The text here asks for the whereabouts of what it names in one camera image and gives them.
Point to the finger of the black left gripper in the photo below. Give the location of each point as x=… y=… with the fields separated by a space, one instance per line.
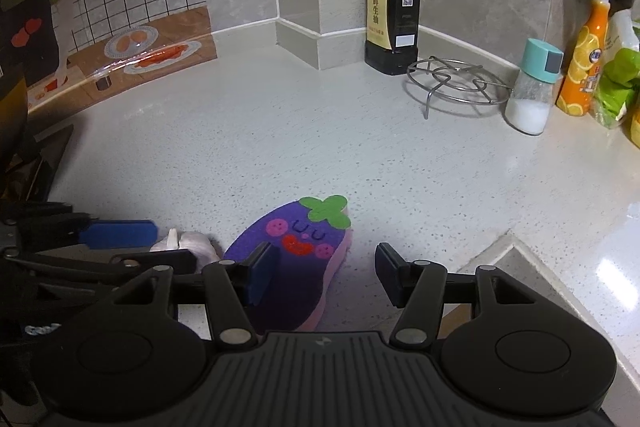
x=92 y=267
x=94 y=234

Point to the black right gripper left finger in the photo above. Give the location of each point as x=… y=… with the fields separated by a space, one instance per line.
x=231 y=288

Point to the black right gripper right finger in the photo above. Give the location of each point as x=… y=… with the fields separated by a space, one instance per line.
x=417 y=288

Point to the white paper ball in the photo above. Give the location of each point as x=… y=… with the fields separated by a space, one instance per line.
x=197 y=243

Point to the purple eggplant sponge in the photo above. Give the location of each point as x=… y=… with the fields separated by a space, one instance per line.
x=310 y=238

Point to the teal cap salt shaker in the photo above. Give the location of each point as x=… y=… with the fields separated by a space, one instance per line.
x=528 y=106

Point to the orange cleaner bottle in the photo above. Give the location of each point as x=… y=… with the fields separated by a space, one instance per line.
x=582 y=74

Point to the green plastic bag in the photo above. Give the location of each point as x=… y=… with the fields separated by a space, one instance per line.
x=618 y=83

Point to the metal wire trivet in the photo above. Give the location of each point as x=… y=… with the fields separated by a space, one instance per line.
x=455 y=88

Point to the kitchen wall sticker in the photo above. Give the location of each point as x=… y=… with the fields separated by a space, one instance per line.
x=75 y=53

